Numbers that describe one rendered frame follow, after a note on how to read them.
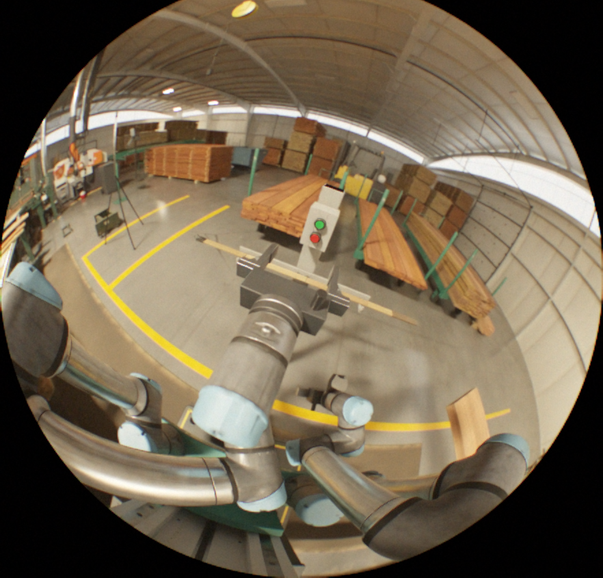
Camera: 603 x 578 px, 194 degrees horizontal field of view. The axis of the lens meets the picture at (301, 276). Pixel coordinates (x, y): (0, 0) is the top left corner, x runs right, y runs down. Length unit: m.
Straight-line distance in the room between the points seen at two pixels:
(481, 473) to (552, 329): 8.28
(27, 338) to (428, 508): 0.49
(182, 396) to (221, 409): 1.30
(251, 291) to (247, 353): 0.10
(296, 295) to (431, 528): 0.36
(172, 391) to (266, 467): 1.27
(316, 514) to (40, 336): 0.63
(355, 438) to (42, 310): 0.66
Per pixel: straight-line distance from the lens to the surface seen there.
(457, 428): 0.92
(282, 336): 0.20
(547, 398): 8.34
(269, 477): 0.29
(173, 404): 1.49
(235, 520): 0.60
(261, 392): 0.18
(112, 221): 3.79
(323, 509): 0.59
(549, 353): 8.39
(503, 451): 0.35
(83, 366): 0.41
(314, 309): 0.25
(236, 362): 0.18
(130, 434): 0.60
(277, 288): 0.26
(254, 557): 0.54
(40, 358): 0.35
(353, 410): 0.47
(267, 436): 0.28
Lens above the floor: 1.39
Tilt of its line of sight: 40 degrees down
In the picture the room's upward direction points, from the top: 19 degrees clockwise
